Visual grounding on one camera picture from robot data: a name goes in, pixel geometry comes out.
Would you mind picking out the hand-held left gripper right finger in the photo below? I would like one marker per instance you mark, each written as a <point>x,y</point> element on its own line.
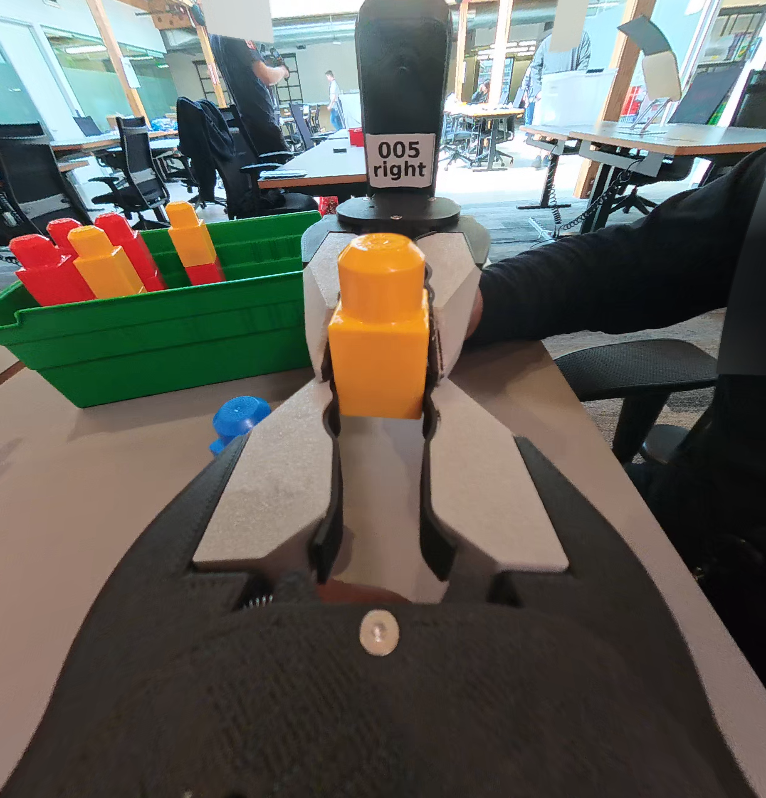
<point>495,499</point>

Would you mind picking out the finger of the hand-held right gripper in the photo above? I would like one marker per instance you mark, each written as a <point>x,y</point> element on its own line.
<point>318,306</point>
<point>455,299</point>

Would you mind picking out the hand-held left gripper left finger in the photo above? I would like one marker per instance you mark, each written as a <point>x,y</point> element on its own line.
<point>265,499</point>

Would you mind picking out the yellow mega block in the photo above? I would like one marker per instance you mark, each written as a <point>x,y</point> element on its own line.
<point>102,264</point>
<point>381,337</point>
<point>190,237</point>

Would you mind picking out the blue mega block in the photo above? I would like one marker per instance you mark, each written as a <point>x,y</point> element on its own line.
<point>240,422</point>

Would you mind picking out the person's right forearm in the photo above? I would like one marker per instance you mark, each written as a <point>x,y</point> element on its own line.
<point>608,268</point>

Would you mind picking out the person's right hand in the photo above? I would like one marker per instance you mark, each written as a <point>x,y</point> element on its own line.
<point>474,312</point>

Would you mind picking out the wooden office desk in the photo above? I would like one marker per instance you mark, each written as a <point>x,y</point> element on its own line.
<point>483,119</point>
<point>658,140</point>

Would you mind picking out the green plastic bin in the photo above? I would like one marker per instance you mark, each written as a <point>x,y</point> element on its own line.
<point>171,337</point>

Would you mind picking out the black office chair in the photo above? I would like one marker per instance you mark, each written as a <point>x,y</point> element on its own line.
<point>639,368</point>
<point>28,181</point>
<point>134,168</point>
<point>221,156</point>

